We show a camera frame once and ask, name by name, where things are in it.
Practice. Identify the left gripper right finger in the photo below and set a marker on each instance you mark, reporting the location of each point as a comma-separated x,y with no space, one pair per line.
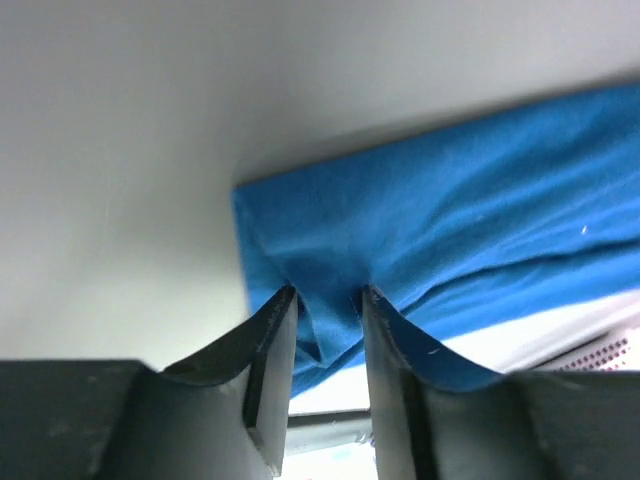
438,415

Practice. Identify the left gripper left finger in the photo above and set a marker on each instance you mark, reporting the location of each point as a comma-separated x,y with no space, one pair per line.
220,413

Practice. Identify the blue t shirt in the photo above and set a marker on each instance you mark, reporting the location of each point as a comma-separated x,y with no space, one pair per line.
461,228

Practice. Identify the aluminium frame rail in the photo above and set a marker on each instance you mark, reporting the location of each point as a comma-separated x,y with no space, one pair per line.
327,418

